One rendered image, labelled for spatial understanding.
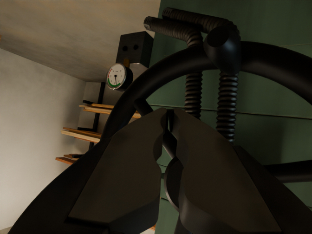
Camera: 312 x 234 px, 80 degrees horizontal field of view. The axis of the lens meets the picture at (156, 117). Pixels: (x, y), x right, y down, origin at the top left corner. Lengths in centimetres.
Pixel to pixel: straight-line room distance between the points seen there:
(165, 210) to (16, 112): 343
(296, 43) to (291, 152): 18
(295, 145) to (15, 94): 353
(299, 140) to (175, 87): 24
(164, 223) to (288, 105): 27
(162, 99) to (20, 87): 331
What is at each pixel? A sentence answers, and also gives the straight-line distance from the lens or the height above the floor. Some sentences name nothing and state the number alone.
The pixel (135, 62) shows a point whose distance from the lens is 46.
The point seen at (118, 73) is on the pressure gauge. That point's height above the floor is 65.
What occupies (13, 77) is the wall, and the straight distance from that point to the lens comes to 360.
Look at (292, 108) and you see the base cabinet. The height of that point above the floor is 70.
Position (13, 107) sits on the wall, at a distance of 361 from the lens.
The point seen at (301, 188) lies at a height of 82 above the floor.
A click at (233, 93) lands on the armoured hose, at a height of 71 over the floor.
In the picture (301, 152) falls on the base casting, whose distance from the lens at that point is 37.
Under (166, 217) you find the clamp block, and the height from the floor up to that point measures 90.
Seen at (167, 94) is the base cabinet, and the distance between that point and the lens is 43.
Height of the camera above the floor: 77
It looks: 4 degrees down
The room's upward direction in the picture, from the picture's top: 170 degrees counter-clockwise
